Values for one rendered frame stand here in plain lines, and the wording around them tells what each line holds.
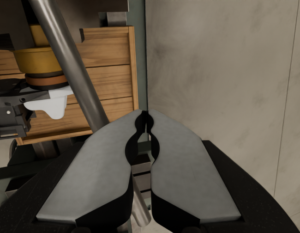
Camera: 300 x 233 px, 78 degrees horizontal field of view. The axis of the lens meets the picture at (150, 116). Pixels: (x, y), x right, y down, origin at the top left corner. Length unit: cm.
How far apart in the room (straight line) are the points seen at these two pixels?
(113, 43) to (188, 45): 111
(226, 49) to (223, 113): 63
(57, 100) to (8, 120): 8
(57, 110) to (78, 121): 26
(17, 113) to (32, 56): 10
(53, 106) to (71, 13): 15
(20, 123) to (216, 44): 156
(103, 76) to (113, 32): 12
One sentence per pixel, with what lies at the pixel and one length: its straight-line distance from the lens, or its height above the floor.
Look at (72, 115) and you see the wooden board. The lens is 61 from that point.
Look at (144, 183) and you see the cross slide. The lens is 70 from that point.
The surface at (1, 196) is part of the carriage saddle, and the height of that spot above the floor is 92.
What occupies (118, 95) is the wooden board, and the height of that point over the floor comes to 88.
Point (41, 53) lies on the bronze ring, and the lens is 31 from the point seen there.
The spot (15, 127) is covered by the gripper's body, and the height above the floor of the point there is 112.
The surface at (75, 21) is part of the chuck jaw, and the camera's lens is 32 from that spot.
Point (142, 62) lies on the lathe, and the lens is 93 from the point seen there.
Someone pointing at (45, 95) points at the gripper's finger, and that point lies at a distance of 34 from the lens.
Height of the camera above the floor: 142
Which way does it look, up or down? 58 degrees down
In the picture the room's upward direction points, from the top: 150 degrees clockwise
